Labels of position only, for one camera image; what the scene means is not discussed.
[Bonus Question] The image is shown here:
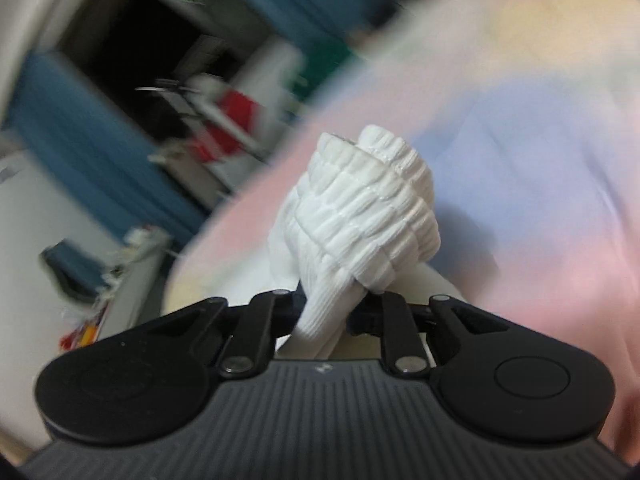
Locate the blue curtain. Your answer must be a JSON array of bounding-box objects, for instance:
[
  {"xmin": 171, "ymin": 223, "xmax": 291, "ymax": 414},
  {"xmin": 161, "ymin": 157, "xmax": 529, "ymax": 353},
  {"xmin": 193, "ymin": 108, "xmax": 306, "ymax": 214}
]
[{"xmin": 8, "ymin": 0, "xmax": 399, "ymax": 244}]

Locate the pastel tie-dye bed sheet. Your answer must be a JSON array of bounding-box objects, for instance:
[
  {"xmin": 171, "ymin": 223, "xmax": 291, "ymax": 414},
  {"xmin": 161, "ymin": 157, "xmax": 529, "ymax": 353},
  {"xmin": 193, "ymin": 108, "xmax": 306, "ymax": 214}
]
[{"xmin": 163, "ymin": 0, "xmax": 639, "ymax": 463}]

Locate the white zip-up jacket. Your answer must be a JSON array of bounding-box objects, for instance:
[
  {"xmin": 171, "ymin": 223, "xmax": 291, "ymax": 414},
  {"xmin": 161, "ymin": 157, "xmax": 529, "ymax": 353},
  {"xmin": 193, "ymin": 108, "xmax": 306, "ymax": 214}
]
[{"xmin": 214, "ymin": 122, "xmax": 467, "ymax": 361}]

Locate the green garment pile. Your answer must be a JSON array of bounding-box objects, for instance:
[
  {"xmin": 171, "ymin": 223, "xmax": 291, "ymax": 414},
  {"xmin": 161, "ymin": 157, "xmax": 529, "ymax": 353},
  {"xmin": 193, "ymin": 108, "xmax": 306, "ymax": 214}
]
[{"xmin": 290, "ymin": 39, "xmax": 355, "ymax": 107}]

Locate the white clothes rack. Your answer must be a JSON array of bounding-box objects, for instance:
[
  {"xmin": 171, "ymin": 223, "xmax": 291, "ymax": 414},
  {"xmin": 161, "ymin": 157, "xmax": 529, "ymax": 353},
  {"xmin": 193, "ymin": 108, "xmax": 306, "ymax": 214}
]
[{"xmin": 137, "ymin": 79, "xmax": 268, "ymax": 162}]

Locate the grey desk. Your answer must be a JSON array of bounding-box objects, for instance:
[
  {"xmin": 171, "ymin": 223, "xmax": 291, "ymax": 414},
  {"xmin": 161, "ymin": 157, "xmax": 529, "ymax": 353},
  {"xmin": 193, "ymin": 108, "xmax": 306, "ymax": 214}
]
[{"xmin": 60, "ymin": 224, "xmax": 174, "ymax": 354}]

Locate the red garment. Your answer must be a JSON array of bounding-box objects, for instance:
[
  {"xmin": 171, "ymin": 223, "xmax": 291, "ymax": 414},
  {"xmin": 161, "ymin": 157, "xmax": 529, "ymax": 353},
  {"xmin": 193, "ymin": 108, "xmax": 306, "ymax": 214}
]
[{"xmin": 191, "ymin": 89, "xmax": 262, "ymax": 162}]

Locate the blue office chair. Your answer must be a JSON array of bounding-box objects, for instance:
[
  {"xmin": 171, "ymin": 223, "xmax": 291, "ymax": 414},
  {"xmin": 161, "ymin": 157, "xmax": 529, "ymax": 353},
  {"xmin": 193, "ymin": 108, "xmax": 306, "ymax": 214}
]
[{"xmin": 39, "ymin": 240, "xmax": 112, "ymax": 306}]

